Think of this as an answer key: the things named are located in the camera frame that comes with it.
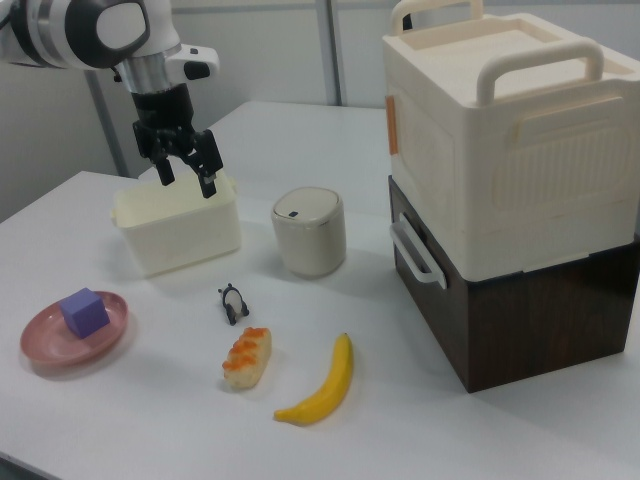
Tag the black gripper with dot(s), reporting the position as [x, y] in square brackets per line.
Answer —
[162, 115]

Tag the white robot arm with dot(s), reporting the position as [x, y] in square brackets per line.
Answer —
[75, 30]

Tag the white plastic bin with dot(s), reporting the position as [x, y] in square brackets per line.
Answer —
[190, 240]

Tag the cream mini trash can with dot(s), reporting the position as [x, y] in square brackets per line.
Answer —
[310, 240]

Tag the panda toy figure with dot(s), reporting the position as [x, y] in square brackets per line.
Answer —
[232, 302]

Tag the purple cube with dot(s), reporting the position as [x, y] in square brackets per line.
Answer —
[85, 315]

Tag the toy bread with orange topping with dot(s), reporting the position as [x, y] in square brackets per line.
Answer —
[247, 360]

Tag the pink plate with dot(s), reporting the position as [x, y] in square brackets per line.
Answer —
[50, 350]

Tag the yellow toy banana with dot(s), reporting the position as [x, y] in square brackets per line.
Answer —
[332, 385]

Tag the dark brown wooden cabinet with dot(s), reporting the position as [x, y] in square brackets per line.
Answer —
[550, 325]

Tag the grey partition post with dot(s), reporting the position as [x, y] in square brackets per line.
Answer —
[334, 50]

